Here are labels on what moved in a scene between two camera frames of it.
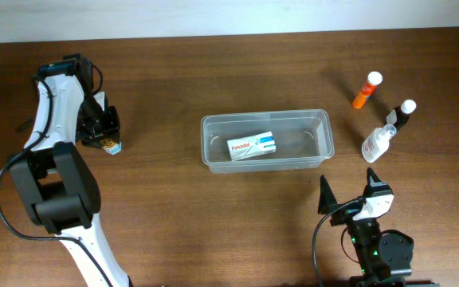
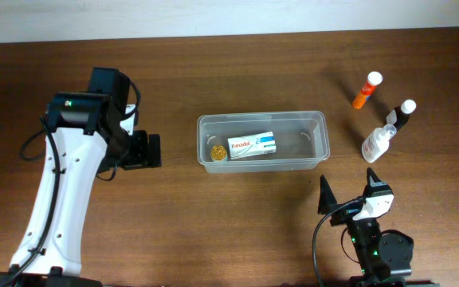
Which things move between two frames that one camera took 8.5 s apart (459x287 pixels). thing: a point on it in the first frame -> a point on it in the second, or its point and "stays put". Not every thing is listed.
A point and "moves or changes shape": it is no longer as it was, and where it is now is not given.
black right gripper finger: [370, 173] stays put
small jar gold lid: [110, 147] moves or changes shape
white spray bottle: [377, 142] stays put
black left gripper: [113, 127] -> [140, 155]
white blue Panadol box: [251, 146] stays put
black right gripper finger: [327, 198] stays put
